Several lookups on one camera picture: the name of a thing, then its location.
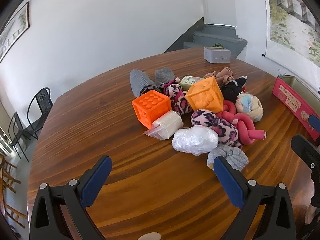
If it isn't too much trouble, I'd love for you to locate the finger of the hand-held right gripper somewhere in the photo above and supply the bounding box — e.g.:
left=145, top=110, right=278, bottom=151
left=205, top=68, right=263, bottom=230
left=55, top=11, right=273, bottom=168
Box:
left=308, top=114, right=320, bottom=131
left=291, top=134, right=320, bottom=180

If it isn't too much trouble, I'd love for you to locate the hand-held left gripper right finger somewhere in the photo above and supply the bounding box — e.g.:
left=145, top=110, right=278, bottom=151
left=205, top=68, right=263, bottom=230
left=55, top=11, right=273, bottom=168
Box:
left=213, top=155, right=297, bottom=240

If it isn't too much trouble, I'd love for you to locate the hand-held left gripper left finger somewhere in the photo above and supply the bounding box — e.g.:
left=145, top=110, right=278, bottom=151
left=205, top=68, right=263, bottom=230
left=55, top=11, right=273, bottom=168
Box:
left=29, top=155, right=112, bottom=240

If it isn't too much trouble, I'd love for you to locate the grey blue sock ball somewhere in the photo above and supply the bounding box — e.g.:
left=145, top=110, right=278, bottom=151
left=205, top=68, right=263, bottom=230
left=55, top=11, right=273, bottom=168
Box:
left=206, top=145, right=249, bottom=172

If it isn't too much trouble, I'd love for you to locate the pink cardboard box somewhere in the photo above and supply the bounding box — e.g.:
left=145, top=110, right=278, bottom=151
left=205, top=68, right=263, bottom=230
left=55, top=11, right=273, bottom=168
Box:
left=272, top=74, right=320, bottom=147

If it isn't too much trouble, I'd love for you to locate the pink leopard print sock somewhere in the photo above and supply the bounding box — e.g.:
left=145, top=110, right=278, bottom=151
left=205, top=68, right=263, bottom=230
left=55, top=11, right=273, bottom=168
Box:
left=191, top=109, right=243, bottom=150
left=161, top=79, right=194, bottom=115

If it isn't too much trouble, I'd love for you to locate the clear plastic bag bundle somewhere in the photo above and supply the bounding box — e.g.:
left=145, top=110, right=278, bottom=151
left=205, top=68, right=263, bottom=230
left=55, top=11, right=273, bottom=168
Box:
left=171, top=126, right=219, bottom=156

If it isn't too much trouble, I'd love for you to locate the pastel sock ball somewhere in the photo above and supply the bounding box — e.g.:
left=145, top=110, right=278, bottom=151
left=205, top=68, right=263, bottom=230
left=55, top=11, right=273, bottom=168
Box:
left=235, top=92, right=263, bottom=122

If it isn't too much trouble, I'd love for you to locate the white bandage roll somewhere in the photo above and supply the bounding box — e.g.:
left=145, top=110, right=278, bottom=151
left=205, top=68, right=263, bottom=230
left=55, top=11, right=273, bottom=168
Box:
left=143, top=110, right=184, bottom=140

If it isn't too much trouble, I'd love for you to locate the orange heart-embossed soft cube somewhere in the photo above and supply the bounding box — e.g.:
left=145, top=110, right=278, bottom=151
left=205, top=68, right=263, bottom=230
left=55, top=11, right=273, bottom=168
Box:
left=132, top=91, right=172, bottom=130

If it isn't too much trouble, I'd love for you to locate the orange figure-embossed soft cube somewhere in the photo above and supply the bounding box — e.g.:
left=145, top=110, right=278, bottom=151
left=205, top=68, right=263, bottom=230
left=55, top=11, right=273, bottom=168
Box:
left=185, top=76, right=225, bottom=113

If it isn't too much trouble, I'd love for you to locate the black sock with red trim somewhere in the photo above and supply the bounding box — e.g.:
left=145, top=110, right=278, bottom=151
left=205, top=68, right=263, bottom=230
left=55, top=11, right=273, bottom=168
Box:
left=220, top=75, right=248, bottom=103

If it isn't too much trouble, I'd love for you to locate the pink beige sock bundle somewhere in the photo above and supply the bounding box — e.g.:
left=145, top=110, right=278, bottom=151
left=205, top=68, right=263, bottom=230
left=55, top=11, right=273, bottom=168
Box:
left=202, top=66, right=235, bottom=84

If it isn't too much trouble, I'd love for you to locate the person's right hand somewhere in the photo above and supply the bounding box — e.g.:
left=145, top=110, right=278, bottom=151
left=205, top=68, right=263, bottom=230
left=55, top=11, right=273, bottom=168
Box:
left=306, top=180, right=320, bottom=227

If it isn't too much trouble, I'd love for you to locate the wooden desk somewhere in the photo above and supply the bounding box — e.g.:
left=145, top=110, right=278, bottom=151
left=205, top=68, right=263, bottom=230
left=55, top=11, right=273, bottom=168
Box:
left=27, top=47, right=320, bottom=240

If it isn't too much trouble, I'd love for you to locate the wooden chair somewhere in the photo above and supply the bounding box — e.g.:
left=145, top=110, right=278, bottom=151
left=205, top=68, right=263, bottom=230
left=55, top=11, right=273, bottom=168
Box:
left=0, top=152, right=28, bottom=229

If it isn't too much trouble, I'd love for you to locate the black metal chair patterned back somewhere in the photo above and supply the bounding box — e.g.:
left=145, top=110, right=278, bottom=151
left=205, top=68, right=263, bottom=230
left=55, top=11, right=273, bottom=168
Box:
left=27, top=87, right=54, bottom=133

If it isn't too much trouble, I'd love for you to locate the small yellow green box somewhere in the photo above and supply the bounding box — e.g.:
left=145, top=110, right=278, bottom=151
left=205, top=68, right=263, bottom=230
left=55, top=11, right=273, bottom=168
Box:
left=179, top=75, right=205, bottom=90

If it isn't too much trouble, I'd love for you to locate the grey tin box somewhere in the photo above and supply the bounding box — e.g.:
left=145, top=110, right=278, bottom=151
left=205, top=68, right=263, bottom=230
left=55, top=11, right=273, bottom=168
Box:
left=204, top=47, right=231, bottom=63

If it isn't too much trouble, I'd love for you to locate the grey staircase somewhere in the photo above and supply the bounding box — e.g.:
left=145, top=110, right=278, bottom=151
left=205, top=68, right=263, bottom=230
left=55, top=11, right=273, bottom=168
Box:
left=164, top=17, right=248, bottom=58

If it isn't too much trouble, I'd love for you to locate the white door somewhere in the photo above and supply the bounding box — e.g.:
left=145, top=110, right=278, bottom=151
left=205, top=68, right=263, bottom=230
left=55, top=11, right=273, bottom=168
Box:
left=201, top=0, right=238, bottom=27

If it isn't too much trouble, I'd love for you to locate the framed landscape painting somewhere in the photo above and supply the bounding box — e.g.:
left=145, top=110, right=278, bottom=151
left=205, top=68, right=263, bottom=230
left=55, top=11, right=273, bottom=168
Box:
left=0, top=1, right=30, bottom=63

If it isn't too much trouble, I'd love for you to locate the landscape wall scroll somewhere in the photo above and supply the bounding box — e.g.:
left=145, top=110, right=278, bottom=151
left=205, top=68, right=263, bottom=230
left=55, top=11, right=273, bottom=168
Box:
left=260, top=0, right=320, bottom=67

